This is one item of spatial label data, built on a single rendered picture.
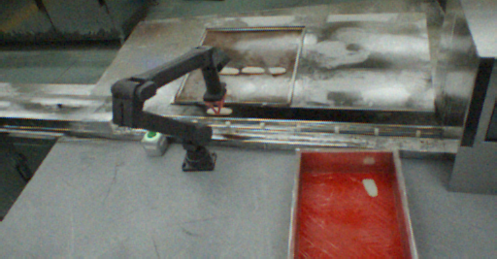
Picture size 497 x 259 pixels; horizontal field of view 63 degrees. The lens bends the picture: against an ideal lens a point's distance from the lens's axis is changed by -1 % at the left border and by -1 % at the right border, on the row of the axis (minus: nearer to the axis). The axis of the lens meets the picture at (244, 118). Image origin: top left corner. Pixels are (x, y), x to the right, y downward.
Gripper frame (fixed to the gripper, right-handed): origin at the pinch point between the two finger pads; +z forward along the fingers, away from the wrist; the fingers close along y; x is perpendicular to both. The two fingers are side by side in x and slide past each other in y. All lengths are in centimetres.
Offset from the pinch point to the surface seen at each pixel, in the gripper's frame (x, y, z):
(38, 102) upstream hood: 89, 2, 1
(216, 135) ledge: 0.2, -7.1, 7.1
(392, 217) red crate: -63, -35, 11
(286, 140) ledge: -27.0, -7.6, 7.2
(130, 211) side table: 21.0, -43.6, 10.9
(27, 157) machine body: 101, -9, 27
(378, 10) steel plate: -59, 108, 13
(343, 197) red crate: -49, -29, 11
